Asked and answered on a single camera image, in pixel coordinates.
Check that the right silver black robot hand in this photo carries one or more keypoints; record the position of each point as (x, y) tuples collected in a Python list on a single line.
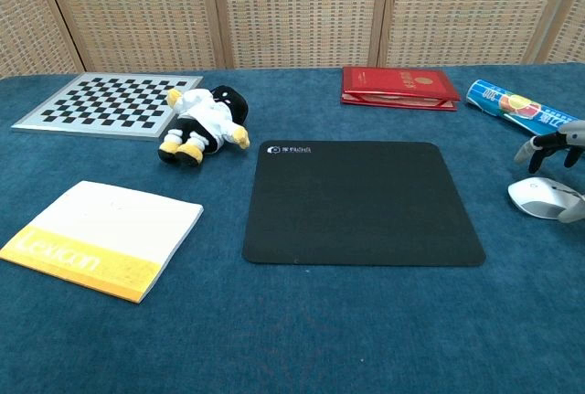
[(555, 138)]

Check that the white computer mouse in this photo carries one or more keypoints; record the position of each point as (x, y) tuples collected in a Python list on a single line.
[(537, 197)]

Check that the black mouse pad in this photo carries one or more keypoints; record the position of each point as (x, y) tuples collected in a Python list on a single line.
[(361, 206)]

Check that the blue plastic wrap box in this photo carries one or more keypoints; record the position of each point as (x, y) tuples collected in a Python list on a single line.
[(507, 101)]

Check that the red certificate folder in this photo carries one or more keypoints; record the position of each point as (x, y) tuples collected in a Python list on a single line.
[(397, 85)]

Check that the blue felt table cloth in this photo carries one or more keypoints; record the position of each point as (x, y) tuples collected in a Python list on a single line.
[(292, 330)]

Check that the black white plush doll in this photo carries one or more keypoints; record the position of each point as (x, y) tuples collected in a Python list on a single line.
[(205, 120)]

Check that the black white checkerboard plate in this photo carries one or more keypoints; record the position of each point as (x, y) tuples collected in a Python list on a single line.
[(107, 103)]

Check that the white yellow Lexicon book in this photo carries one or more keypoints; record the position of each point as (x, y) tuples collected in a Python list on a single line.
[(105, 229)]

